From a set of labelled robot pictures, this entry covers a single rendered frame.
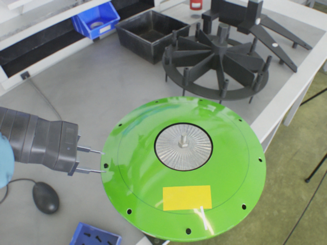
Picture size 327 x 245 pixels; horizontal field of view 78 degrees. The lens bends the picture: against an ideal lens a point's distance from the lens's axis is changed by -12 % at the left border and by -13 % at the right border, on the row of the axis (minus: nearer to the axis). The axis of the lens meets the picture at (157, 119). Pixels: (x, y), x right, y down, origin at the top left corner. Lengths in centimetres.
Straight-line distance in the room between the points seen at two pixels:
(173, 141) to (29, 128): 24
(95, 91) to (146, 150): 45
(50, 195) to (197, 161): 36
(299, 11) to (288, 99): 83
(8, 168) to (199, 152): 29
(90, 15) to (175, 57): 60
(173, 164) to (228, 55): 47
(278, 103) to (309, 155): 120
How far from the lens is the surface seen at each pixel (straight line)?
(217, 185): 38
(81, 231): 56
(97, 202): 57
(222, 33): 71
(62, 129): 37
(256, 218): 157
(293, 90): 87
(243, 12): 103
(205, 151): 41
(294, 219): 167
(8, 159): 27
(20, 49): 114
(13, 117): 35
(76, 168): 39
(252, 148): 45
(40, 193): 60
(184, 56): 74
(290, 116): 198
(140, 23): 107
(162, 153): 40
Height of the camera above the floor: 143
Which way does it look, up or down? 49 degrees down
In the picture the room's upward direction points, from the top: 5 degrees counter-clockwise
